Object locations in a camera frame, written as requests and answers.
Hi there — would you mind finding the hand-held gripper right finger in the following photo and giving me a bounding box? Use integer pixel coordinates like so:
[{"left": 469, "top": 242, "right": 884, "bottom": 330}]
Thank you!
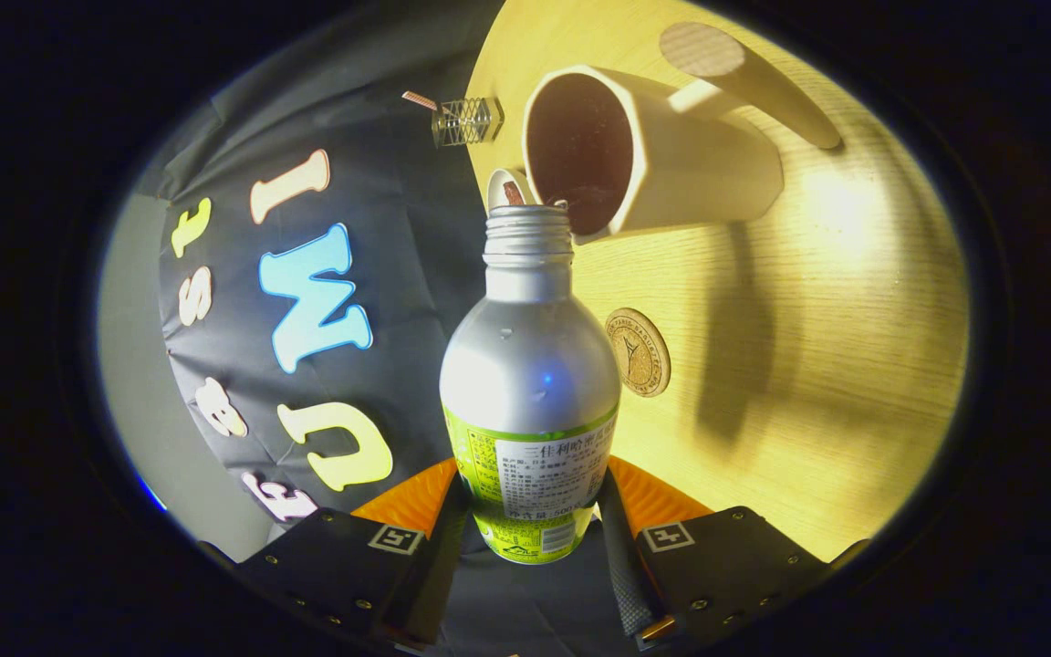
[{"left": 597, "top": 456, "right": 871, "bottom": 651}]

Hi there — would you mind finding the metal wire holder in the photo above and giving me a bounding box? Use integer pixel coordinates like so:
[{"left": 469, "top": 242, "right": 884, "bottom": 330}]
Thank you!
[{"left": 432, "top": 97, "right": 505, "bottom": 149}]

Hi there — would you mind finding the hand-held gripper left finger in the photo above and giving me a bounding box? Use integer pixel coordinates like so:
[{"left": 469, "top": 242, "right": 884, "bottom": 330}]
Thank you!
[{"left": 200, "top": 456, "right": 472, "bottom": 653}]

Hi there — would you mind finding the black backdrop cloth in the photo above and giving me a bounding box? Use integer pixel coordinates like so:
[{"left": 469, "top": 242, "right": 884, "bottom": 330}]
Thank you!
[{"left": 138, "top": 0, "right": 645, "bottom": 657}]

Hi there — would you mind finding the silver bottle with green label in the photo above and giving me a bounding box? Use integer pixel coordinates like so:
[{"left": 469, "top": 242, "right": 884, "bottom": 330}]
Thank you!
[{"left": 440, "top": 204, "right": 622, "bottom": 565}]

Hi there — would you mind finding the white round plate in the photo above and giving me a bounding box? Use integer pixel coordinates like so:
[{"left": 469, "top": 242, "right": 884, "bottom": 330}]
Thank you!
[{"left": 486, "top": 168, "right": 540, "bottom": 213}]

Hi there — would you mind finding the wooden table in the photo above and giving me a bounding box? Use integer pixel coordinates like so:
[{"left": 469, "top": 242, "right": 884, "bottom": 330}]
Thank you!
[{"left": 466, "top": 0, "right": 972, "bottom": 563}]

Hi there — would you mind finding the beige cup with wooden handle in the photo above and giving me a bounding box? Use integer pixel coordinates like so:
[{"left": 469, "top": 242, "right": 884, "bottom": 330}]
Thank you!
[{"left": 523, "top": 22, "right": 843, "bottom": 245}]

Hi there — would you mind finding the round cork coaster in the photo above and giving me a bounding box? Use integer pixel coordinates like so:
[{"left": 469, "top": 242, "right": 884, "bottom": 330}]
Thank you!
[{"left": 605, "top": 308, "right": 671, "bottom": 398}]

